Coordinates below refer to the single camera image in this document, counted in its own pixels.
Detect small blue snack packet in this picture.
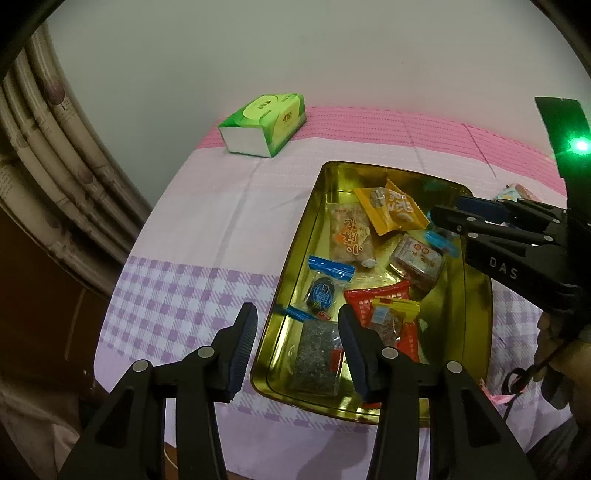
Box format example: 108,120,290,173
422,228,458,257

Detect blue dark candy packet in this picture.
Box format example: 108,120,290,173
286,255,356,324

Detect patterned beige curtain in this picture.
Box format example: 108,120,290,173
0,23,153,301

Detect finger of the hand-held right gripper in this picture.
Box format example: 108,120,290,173
429,204,509,239
455,195,568,228

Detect yellow brown candy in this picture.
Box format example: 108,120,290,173
369,298,421,349

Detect gold tin box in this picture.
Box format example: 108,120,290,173
249,161,495,424

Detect light blue navy snack pack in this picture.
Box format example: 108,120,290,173
493,183,541,204

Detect yellow snack packet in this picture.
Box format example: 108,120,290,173
384,179,430,232

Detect red snack packet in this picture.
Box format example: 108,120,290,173
342,281,421,363

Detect green tissue box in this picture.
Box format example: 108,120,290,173
217,92,308,159

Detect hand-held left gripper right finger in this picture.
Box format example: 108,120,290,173
338,305,539,480

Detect dark green seaweed snack packet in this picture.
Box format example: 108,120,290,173
288,318,345,397

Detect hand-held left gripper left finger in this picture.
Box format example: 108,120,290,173
58,302,258,480

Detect clear peanut brittle packet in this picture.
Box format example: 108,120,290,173
388,233,446,291

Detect pink and purple checkered tablecloth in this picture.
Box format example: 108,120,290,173
95,106,573,476

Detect clear packet with orange print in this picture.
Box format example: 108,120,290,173
329,205,375,268

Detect brown wooden furniture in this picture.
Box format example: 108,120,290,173
0,212,112,398

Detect person's right hand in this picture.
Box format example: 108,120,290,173
536,316,591,411

